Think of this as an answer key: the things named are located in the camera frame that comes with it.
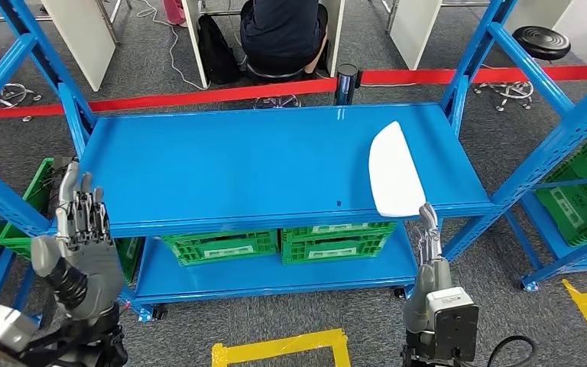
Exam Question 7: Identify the red barrier belt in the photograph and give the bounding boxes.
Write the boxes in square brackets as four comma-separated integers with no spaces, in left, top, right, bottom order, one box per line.
[0,64,587,120]

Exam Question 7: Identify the black stanchion post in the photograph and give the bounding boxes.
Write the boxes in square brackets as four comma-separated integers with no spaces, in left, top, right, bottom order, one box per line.
[335,63,360,106]

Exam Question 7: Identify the chrome stool base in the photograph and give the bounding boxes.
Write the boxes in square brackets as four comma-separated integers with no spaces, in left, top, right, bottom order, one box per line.
[0,82,43,133]

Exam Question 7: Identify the pink soft item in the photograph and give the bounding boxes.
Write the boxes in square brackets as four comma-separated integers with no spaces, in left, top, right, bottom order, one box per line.
[163,0,188,28]

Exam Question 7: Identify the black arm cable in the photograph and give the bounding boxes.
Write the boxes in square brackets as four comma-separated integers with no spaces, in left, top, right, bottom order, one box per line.
[485,335,540,367]

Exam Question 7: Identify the white floor cable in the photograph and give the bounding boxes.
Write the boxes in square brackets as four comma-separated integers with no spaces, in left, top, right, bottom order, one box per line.
[136,0,209,91]

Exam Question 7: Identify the white curved plastic part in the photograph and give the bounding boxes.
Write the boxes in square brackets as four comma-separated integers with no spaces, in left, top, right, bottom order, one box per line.
[368,121,427,219]

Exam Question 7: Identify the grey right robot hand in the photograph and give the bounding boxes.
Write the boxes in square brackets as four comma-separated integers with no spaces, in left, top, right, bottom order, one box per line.
[403,202,454,336]

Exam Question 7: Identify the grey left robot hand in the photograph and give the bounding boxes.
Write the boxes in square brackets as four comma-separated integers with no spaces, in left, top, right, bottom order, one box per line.
[30,161,125,323]

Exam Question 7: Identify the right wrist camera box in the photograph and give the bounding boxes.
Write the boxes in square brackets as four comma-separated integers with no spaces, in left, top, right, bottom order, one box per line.
[426,287,480,363]

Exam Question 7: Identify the black round stool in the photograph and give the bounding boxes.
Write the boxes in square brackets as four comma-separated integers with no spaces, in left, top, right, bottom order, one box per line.
[473,25,572,112]
[245,60,305,110]

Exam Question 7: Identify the black backpack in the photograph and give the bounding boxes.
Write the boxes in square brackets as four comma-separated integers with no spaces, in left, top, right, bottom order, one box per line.
[197,14,242,86]

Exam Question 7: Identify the person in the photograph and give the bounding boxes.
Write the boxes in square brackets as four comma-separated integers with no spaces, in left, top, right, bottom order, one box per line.
[238,0,329,77]

